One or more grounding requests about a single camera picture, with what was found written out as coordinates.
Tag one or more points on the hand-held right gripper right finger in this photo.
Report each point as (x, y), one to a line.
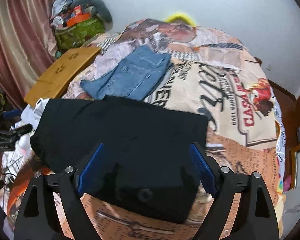
(202, 170)

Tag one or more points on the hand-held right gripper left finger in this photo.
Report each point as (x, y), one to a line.
(90, 167)

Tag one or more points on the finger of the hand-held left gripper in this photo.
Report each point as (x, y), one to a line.
(11, 114)

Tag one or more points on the black pants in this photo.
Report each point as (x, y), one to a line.
(115, 135)

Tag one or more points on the white cloth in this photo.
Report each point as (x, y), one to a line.
(31, 112)

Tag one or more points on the wooden lap table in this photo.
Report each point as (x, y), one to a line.
(62, 70)

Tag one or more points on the bed with printed cover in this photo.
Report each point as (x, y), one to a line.
(235, 110)

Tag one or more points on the striped pink curtain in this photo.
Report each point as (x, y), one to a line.
(17, 37)

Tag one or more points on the blue jeans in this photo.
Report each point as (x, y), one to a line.
(132, 72)

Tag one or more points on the green patterned bag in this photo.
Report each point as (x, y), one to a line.
(77, 32)

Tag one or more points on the orange box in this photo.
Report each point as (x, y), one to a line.
(77, 19)

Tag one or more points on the pile of clothes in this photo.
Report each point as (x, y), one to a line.
(62, 3)

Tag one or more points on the wooden bedpost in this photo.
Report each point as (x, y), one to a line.
(258, 60)

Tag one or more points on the small red box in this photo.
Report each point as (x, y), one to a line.
(78, 10)

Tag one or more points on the grey neck pillow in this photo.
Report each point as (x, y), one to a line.
(100, 7)

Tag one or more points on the yellow foam tube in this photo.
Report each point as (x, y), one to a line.
(180, 17)

